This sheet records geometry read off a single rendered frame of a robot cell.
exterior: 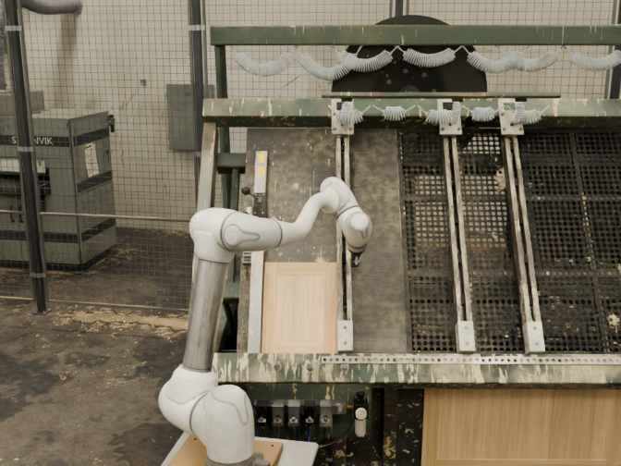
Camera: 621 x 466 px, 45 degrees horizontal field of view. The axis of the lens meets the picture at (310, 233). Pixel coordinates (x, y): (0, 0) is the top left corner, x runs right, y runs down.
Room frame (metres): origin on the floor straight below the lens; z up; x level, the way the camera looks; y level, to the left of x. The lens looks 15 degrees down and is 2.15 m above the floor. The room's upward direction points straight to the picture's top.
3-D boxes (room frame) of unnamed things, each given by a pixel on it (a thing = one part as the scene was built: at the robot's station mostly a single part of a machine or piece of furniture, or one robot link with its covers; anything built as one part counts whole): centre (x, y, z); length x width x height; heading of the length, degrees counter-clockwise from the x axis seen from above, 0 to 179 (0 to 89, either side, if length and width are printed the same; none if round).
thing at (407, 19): (3.85, -0.50, 1.85); 0.80 x 0.06 x 0.80; 89
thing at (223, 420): (2.19, 0.27, 0.94); 0.18 x 0.16 x 0.22; 48
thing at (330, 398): (2.65, 0.01, 0.69); 0.50 x 0.14 x 0.24; 89
